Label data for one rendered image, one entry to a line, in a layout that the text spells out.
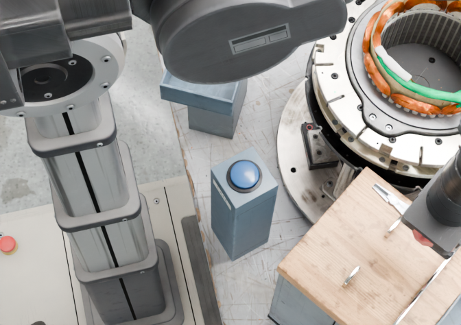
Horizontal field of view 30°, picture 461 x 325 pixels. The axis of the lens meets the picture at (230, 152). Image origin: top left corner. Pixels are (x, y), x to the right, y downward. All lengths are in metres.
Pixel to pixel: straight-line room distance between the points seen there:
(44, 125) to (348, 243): 0.42
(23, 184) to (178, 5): 1.96
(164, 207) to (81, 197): 0.78
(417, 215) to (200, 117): 0.58
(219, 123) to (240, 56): 1.00
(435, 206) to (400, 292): 0.21
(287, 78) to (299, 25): 1.12
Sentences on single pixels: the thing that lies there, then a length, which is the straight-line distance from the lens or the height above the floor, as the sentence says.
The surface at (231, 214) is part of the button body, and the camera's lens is 1.23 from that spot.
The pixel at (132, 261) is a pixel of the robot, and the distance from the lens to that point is 1.54.
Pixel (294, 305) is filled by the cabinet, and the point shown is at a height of 0.95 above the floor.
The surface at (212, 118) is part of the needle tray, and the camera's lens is 1.45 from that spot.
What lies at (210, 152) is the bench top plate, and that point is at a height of 0.78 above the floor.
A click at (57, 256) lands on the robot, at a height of 0.26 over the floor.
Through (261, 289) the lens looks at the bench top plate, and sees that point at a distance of 1.41.
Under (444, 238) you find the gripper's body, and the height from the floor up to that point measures 1.25.
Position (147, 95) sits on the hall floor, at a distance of 2.43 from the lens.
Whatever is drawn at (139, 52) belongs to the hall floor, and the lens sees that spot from 2.50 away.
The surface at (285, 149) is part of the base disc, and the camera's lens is 1.48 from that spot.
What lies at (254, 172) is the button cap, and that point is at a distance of 1.19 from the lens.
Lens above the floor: 2.14
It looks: 66 degrees down
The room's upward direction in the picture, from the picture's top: 3 degrees clockwise
